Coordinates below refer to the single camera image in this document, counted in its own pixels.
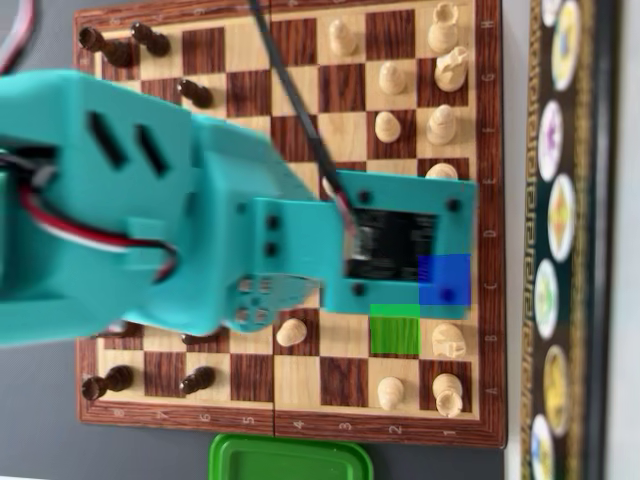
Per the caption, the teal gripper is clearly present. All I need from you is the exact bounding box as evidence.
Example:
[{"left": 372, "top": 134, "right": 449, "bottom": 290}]
[{"left": 252, "top": 169, "right": 479, "bottom": 321}]

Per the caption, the pale wooden chess king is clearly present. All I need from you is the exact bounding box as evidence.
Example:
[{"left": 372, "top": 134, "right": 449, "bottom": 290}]
[{"left": 424, "top": 162, "right": 460, "bottom": 181}]

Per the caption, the pale wooden chess pawn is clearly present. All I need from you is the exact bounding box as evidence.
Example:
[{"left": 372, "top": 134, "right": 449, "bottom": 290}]
[
  {"left": 373, "top": 110, "right": 402, "bottom": 144},
  {"left": 328, "top": 18, "right": 359, "bottom": 57},
  {"left": 378, "top": 60, "right": 407, "bottom": 96},
  {"left": 377, "top": 375, "right": 405, "bottom": 412},
  {"left": 275, "top": 318, "right": 309, "bottom": 347}
]

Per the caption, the pale wooden chess bishop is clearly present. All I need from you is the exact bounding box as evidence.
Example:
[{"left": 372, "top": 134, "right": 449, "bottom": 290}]
[{"left": 425, "top": 103, "right": 457, "bottom": 147}]

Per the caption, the pale wooden chess knight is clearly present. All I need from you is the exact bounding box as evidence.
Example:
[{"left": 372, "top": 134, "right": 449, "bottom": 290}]
[
  {"left": 430, "top": 322, "right": 466, "bottom": 359},
  {"left": 433, "top": 45, "right": 471, "bottom": 93}
]

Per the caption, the pale wooden chess rook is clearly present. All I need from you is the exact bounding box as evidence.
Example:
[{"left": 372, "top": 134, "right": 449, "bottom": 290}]
[
  {"left": 427, "top": 2, "right": 461, "bottom": 56},
  {"left": 430, "top": 372, "right": 464, "bottom": 419}
]

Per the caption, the wooden chess board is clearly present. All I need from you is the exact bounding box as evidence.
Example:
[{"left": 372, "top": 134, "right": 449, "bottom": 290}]
[{"left": 73, "top": 0, "right": 507, "bottom": 450}]

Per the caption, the dark brown chess rook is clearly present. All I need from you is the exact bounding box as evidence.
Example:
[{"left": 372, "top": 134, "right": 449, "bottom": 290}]
[
  {"left": 78, "top": 25, "right": 135, "bottom": 69},
  {"left": 81, "top": 364, "right": 135, "bottom": 401}
]

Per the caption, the black gold ornamented box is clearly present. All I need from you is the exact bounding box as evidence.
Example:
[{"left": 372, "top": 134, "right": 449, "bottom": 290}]
[{"left": 519, "top": 0, "right": 619, "bottom": 480}]

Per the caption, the green plastic tray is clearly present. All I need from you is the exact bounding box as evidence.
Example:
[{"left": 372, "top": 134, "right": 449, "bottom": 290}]
[{"left": 208, "top": 433, "right": 375, "bottom": 480}]

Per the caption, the thin black cable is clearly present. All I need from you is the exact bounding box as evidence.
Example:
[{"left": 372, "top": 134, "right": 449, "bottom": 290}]
[{"left": 248, "top": 0, "right": 359, "bottom": 236}]

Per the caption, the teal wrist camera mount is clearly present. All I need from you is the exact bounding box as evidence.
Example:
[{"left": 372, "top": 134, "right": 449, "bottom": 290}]
[{"left": 233, "top": 273, "right": 324, "bottom": 334}]

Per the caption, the red white black servo cable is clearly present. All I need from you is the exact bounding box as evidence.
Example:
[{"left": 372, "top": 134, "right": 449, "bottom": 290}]
[{"left": 0, "top": 149, "right": 179, "bottom": 284}]

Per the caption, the red white grey cable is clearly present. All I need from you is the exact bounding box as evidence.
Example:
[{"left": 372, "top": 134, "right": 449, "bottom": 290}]
[{"left": 0, "top": 0, "right": 37, "bottom": 74}]

